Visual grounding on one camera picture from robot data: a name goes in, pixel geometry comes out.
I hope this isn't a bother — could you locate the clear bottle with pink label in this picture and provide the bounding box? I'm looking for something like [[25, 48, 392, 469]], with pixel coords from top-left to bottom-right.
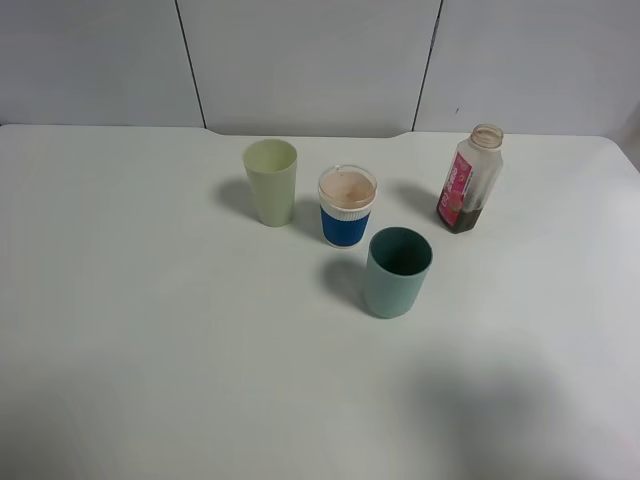
[[436, 124, 504, 234]]

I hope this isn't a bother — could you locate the pale yellow plastic cup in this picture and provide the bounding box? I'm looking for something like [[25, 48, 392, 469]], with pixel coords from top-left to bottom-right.
[[242, 139, 297, 227]]

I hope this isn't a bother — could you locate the teal green plastic cup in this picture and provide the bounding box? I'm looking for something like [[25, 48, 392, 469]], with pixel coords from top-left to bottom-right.
[[363, 227, 433, 319]]

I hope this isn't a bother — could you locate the clear cup with blue sleeve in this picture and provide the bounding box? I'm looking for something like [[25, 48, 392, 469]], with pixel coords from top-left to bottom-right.
[[318, 165, 377, 248]]

